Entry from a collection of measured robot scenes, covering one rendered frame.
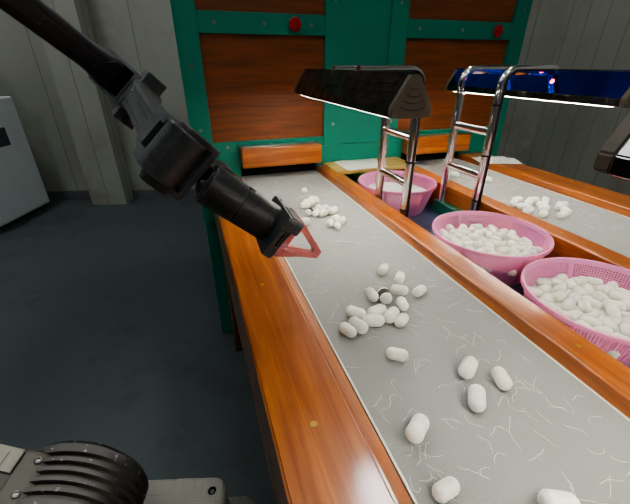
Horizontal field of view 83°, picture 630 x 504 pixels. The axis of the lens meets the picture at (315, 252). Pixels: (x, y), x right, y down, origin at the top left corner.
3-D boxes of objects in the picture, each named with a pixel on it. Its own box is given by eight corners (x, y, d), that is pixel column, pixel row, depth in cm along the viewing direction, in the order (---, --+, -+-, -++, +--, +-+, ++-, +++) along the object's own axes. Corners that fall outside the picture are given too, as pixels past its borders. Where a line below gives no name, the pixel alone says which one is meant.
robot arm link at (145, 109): (106, 105, 72) (140, 63, 71) (132, 125, 75) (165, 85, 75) (128, 181, 40) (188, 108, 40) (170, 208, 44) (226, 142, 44)
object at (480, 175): (471, 233, 106) (509, 64, 86) (431, 210, 123) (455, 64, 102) (521, 225, 112) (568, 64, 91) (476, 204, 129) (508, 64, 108)
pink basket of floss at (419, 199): (421, 227, 111) (426, 197, 106) (344, 211, 122) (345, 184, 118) (440, 201, 131) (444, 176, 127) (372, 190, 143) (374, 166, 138)
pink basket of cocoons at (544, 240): (510, 310, 73) (523, 270, 69) (405, 261, 91) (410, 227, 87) (559, 268, 88) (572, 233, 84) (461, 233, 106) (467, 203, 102)
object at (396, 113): (391, 119, 60) (396, 71, 57) (294, 94, 113) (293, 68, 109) (431, 117, 62) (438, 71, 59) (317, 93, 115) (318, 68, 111)
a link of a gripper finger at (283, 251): (322, 226, 60) (279, 196, 56) (337, 244, 54) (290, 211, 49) (298, 257, 61) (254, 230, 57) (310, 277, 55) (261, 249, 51)
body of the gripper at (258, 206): (284, 200, 56) (246, 174, 53) (301, 224, 48) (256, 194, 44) (260, 232, 58) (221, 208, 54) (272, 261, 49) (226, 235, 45)
